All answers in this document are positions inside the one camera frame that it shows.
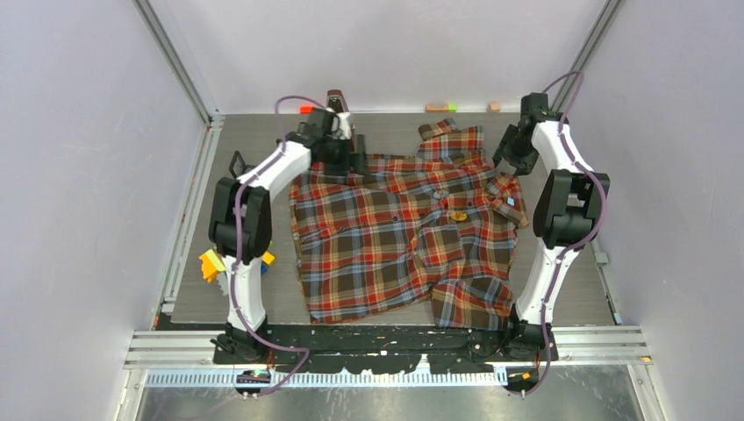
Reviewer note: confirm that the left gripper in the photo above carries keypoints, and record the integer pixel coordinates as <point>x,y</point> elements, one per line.
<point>352,165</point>

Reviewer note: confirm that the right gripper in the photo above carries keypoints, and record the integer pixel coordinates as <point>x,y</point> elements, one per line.
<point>522,165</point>

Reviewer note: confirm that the white round brooch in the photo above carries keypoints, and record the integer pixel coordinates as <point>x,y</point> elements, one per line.
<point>440,194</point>

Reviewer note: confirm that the plaid flannel shirt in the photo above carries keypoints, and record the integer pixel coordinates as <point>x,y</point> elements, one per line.
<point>368,244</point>

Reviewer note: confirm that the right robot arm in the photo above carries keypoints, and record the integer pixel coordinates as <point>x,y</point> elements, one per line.
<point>567,216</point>

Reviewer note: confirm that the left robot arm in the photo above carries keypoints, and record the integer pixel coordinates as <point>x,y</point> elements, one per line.
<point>241,218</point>

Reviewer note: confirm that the black case silver brooch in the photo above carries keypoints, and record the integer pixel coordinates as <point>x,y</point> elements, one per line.
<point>238,166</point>

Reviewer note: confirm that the wooden metronome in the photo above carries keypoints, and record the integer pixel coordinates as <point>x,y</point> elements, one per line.
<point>336,101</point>

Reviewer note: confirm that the tan and green block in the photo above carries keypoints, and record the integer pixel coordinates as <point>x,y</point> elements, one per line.
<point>443,107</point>

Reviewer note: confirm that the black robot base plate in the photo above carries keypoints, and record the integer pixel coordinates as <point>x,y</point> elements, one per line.
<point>381,349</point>

